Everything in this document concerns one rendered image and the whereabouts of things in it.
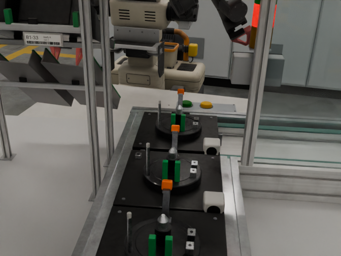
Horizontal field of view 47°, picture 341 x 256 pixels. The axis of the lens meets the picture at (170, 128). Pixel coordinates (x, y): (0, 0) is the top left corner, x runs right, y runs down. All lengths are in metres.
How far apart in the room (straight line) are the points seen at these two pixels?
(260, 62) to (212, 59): 3.32
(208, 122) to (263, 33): 0.41
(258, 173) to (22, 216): 0.61
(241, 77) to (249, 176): 0.27
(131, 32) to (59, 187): 0.97
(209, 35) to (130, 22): 2.36
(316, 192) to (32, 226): 0.73
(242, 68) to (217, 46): 3.25
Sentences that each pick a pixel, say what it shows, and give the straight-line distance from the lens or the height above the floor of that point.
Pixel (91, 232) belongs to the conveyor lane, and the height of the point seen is 0.95.
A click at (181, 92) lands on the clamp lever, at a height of 1.07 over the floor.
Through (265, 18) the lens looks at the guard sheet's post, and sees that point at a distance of 0.92.
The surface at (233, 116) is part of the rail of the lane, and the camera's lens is 1.32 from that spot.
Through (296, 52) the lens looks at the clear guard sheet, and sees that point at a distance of 0.95.
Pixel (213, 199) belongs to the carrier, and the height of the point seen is 0.99.
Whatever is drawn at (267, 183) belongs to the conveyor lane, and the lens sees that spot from 1.08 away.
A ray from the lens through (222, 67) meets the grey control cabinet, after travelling 4.27.
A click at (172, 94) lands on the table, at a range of 1.74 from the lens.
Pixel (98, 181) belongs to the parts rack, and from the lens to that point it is 1.04.
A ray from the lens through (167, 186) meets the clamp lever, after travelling 0.75.
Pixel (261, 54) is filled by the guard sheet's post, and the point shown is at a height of 1.25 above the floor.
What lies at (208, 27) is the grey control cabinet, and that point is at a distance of 4.18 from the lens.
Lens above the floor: 1.50
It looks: 26 degrees down
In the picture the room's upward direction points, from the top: 2 degrees clockwise
